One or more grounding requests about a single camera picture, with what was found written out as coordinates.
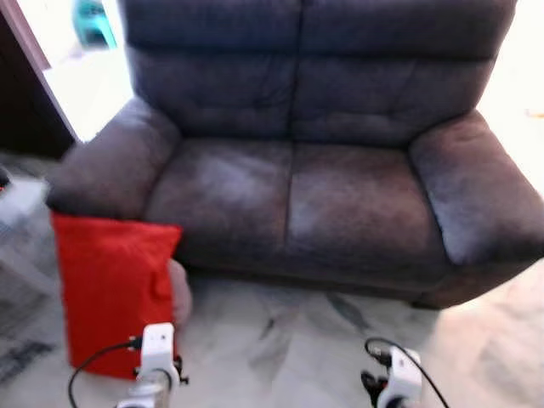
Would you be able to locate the dark grey fabric sofa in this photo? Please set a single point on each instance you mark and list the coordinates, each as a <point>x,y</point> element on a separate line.
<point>340,195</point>

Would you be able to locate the dark wooden door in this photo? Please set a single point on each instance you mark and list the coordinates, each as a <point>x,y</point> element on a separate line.
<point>25,93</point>

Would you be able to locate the teal plastic object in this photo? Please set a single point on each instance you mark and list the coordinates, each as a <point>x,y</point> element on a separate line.
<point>93,24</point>

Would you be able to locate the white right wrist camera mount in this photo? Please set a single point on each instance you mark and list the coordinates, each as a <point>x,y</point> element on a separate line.
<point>403,378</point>

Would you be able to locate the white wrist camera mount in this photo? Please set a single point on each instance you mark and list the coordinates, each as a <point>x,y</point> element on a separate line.
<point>403,378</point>
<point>158,347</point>

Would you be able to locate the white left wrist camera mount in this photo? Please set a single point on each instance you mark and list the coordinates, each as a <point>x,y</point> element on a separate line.
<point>158,347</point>

